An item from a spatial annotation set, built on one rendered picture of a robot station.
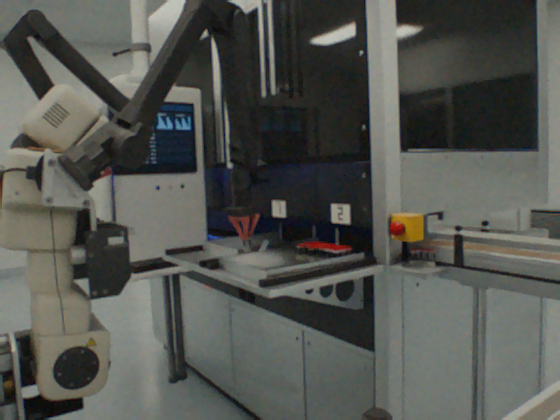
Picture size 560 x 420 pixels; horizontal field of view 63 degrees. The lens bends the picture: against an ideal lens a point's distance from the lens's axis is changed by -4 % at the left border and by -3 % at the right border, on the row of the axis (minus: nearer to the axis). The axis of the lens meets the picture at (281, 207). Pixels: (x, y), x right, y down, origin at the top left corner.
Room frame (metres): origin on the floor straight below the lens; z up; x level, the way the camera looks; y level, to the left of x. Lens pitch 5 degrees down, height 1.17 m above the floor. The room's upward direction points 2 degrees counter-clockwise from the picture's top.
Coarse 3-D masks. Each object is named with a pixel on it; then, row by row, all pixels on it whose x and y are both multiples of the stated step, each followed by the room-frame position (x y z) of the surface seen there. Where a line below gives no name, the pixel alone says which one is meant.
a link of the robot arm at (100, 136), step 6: (108, 126) 1.02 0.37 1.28; (114, 126) 1.01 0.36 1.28; (120, 126) 1.01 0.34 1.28; (96, 132) 0.99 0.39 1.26; (102, 132) 0.99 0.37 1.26; (108, 132) 1.00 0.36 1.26; (114, 132) 0.99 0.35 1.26; (120, 132) 0.99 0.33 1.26; (90, 138) 0.98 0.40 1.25; (96, 138) 0.98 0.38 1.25; (102, 138) 0.97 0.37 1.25; (108, 138) 0.97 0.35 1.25; (114, 138) 0.98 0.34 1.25; (102, 144) 0.96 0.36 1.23; (108, 144) 0.97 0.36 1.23; (108, 150) 0.98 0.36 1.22; (108, 156) 0.98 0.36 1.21
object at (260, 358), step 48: (192, 288) 2.44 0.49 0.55; (432, 288) 1.44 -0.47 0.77; (192, 336) 2.47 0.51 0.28; (240, 336) 2.04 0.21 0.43; (288, 336) 1.73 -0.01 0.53; (432, 336) 1.44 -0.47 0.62; (528, 336) 1.81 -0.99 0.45; (240, 384) 2.06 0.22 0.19; (288, 384) 1.74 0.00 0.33; (336, 384) 1.51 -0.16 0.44; (432, 384) 1.44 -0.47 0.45; (528, 384) 1.81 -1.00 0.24
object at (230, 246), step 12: (204, 240) 1.71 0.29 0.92; (216, 240) 1.74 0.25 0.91; (228, 240) 1.77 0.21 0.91; (240, 240) 1.80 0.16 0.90; (252, 240) 1.83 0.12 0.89; (276, 240) 1.88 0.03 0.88; (300, 240) 1.65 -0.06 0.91; (312, 240) 1.68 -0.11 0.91; (216, 252) 1.62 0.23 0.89; (228, 252) 1.55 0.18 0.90; (240, 252) 1.50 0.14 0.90
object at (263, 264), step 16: (224, 256) 1.38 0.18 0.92; (240, 256) 1.41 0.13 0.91; (256, 256) 1.44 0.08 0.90; (272, 256) 1.47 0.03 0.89; (288, 256) 1.51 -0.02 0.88; (352, 256) 1.32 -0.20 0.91; (240, 272) 1.27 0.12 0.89; (256, 272) 1.20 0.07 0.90; (272, 272) 1.17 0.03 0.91; (288, 272) 1.20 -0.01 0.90
